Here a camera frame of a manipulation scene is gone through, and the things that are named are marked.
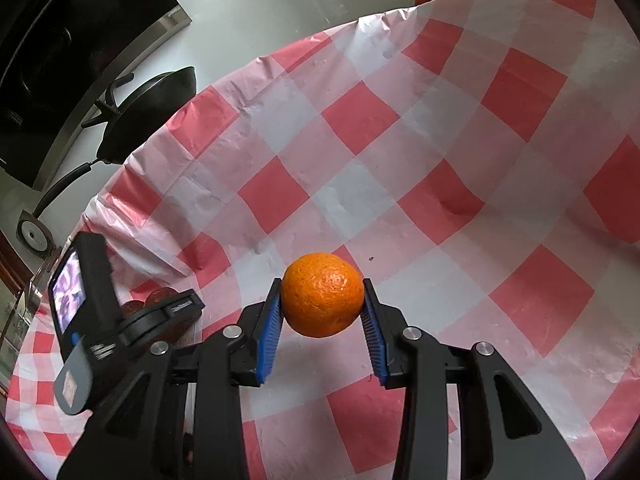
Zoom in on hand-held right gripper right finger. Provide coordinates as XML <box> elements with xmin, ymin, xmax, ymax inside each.
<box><xmin>361</xmin><ymin>277</ymin><xmax>587</xmax><ymax>480</ymax></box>

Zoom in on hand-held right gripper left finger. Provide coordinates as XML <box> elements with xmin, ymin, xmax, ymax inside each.
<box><xmin>57</xmin><ymin>277</ymin><xmax>286</xmax><ymax>480</ymax></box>

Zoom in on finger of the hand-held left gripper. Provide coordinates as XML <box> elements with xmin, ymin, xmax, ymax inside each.
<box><xmin>119</xmin><ymin>287</ymin><xmax>207</xmax><ymax>347</ymax></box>

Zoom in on orange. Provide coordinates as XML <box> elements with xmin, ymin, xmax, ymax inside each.
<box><xmin>281</xmin><ymin>253</ymin><xmax>365</xmax><ymax>338</ymax></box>

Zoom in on red white checked tablecloth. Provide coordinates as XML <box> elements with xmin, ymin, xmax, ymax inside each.
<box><xmin>4</xmin><ymin>0</ymin><xmax>640</xmax><ymax>480</ymax></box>

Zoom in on black wok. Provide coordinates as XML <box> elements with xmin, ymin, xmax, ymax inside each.
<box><xmin>34</xmin><ymin>66</ymin><xmax>199</xmax><ymax>217</ymax></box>

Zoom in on black steel range hood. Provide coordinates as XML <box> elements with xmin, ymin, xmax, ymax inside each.
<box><xmin>0</xmin><ymin>0</ymin><xmax>193</xmax><ymax>192</ymax></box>

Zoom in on round grey wall fixture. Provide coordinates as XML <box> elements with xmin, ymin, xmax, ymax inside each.
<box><xmin>16</xmin><ymin>210</ymin><xmax>53</xmax><ymax>258</ymax></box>

